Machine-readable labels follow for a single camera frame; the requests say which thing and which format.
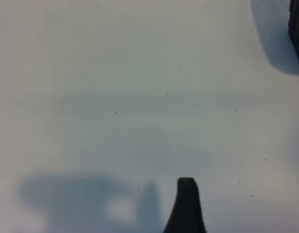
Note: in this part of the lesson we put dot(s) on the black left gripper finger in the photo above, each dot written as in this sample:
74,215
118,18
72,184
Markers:
186,208

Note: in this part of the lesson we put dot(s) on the dark brown wicker basket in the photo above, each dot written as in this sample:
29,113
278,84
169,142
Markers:
297,29

